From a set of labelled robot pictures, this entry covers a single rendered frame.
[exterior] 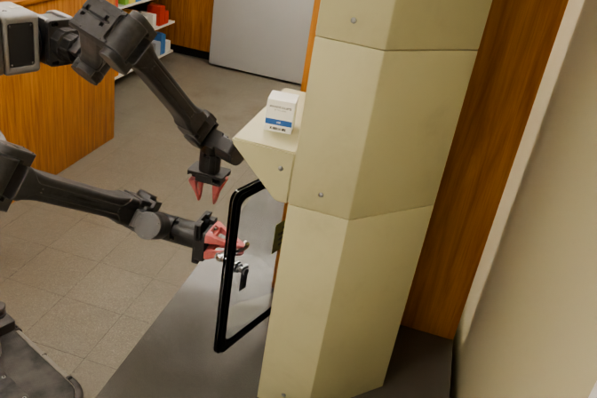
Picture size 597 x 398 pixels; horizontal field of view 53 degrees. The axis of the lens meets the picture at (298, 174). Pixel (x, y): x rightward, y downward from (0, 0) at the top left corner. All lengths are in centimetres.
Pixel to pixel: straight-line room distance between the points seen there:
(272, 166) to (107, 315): 203
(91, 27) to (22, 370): 148
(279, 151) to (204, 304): 64
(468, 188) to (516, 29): 36
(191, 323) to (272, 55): 493
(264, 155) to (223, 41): 537
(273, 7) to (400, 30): 522
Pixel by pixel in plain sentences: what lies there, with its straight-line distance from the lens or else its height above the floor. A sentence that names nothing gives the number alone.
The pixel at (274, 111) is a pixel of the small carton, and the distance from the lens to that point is 107.
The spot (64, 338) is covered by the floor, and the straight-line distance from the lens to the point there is 288.
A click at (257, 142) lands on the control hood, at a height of 151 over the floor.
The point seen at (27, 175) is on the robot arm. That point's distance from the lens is 111.
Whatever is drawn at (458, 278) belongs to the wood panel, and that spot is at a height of 112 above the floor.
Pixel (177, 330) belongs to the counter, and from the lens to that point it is 148.
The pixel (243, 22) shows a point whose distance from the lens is 626.
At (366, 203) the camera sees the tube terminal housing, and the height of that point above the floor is 144.
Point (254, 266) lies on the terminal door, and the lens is 129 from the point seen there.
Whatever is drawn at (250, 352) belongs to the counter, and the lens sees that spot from 144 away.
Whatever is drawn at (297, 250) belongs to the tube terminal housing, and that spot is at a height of 132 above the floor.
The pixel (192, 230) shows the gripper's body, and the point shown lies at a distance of 130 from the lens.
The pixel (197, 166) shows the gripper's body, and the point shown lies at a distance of 164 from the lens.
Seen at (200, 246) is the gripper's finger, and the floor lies 120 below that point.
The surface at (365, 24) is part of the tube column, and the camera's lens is 93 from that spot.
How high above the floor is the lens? 193
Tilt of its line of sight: 26 degrees down
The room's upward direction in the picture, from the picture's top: 9 degrees clockwise
